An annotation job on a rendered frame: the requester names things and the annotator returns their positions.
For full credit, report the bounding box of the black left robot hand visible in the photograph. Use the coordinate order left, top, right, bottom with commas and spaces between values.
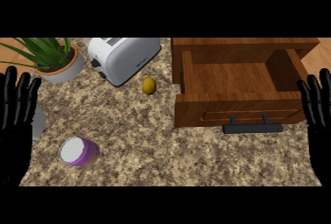
0, 66, 43, 187

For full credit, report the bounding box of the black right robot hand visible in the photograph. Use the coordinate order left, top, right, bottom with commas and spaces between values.
295, 67, 331, 187

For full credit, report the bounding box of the purple can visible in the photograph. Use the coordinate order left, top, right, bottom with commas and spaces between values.
57, 136, 100, 167

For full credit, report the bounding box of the wooden drawer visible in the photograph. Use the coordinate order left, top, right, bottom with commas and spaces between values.
173, 48, 313, 129

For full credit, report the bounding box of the potted green plant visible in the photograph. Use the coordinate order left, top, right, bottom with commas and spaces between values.
0, 38, 86, 85

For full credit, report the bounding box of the wooden cabinet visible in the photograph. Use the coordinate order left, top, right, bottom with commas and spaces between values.
170, 38, 320, 86

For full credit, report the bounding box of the yellow lemon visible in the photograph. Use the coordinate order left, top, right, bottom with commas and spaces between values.
142, 76, 156, 95

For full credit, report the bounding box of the white toaster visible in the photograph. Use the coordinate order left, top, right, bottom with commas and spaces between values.
87, 38, 162, 88

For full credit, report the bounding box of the dark drawer handle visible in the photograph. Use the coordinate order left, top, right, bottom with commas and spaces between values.
221, 114, 285, 135

